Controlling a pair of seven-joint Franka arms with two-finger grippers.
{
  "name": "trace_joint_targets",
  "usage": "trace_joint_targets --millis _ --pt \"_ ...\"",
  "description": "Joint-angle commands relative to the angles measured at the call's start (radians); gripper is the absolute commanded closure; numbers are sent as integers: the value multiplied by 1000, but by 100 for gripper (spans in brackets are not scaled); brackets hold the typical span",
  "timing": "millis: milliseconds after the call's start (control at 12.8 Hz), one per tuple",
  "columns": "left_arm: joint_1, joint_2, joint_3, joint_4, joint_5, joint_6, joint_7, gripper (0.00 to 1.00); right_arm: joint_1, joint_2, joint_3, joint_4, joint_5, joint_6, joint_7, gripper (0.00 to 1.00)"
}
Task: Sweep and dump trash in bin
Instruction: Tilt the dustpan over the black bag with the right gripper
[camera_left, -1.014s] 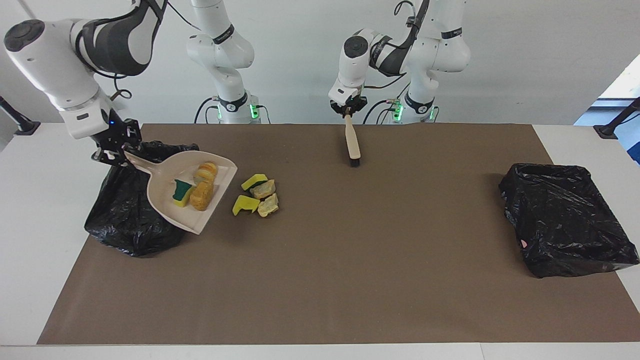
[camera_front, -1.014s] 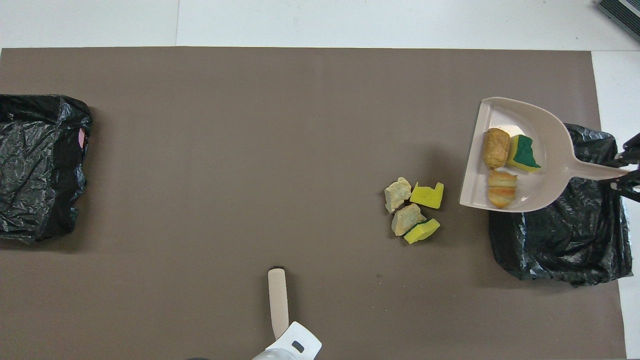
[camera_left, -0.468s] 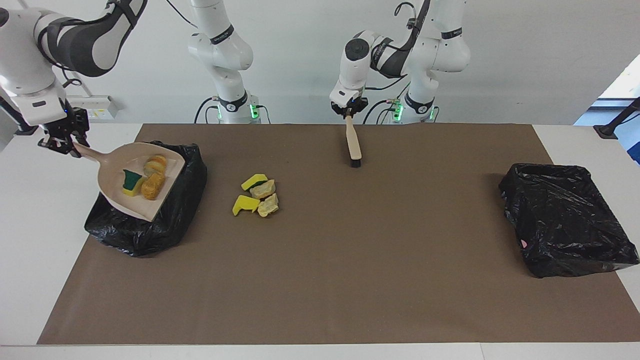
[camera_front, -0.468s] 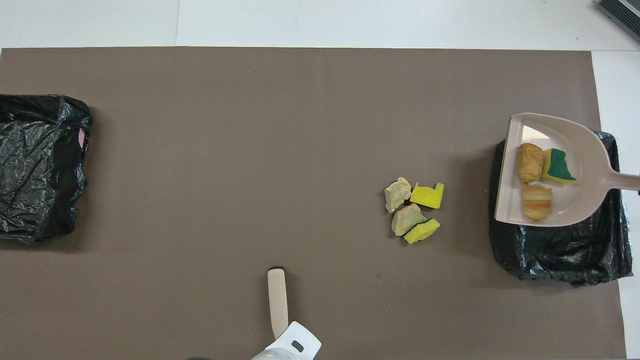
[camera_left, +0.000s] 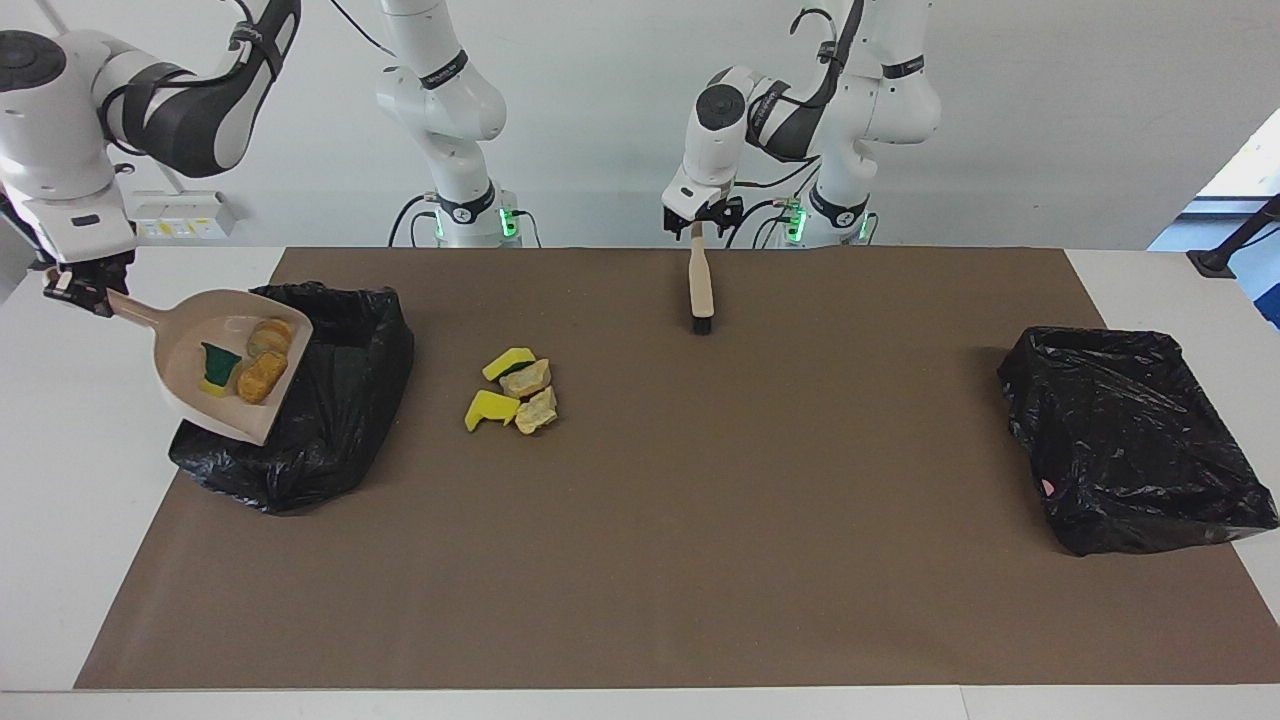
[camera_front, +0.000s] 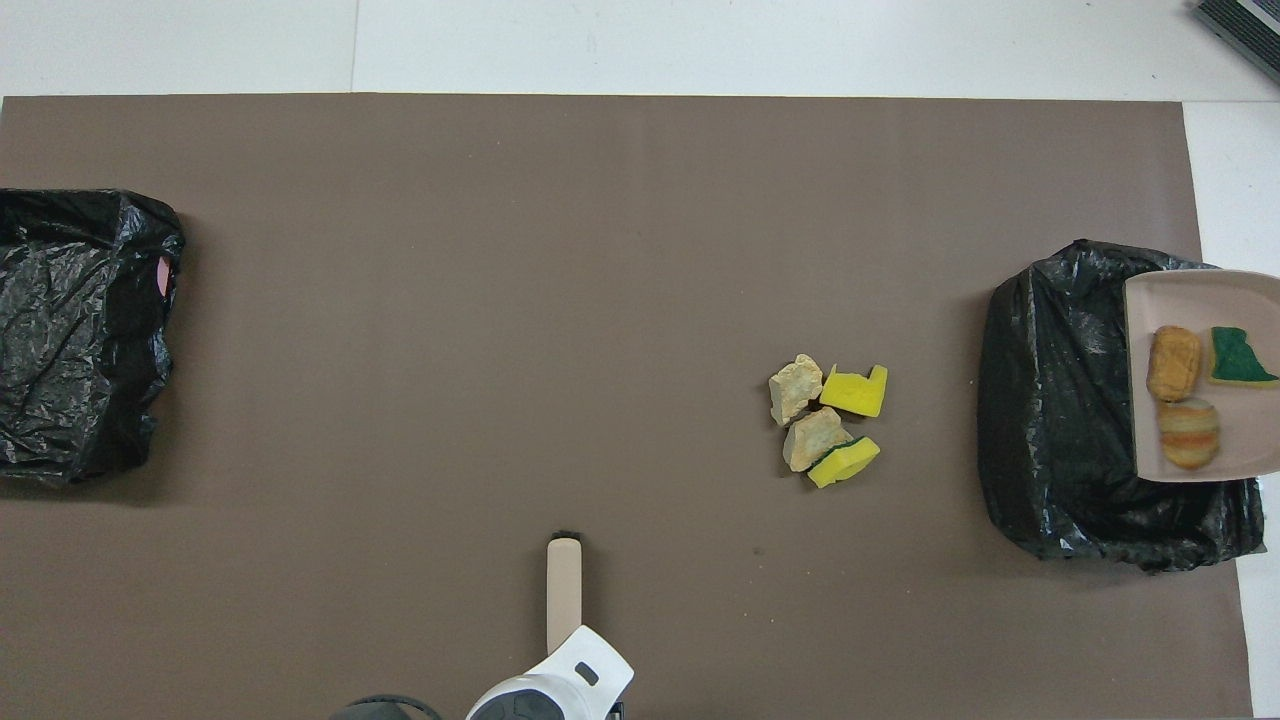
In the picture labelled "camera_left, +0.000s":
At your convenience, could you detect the brown table mat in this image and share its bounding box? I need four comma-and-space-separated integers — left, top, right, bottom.
73, 247, 1280, 691

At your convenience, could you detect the beige foam chunk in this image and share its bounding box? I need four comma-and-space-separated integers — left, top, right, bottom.
499, 358, 553, 399
514, 386, 559, 436

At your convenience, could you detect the white wall socket box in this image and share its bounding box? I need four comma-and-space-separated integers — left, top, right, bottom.
125, 190, 239, 241

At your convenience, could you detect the black bin bag pink mark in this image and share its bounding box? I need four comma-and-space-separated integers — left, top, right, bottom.
997, 325, 1280, 558

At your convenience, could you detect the beige plastic dustpan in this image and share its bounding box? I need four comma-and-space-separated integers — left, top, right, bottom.
105, 288, 314, 447

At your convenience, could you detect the green yellow sponge scrap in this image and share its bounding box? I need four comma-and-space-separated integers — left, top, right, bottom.
198, 342, 241, 398

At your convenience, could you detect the yellow green sponge wedge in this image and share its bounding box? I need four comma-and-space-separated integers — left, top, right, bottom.
482, 346, 538, 383

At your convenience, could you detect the yellow notched sponge piece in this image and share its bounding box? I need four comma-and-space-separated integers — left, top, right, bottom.
464, 389, 521, 434

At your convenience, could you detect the beige hand brush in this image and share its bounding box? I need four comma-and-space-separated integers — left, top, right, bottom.
688, 222, 714, 335

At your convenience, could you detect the black base cable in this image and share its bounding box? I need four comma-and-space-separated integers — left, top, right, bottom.
388, 195, 441, 248

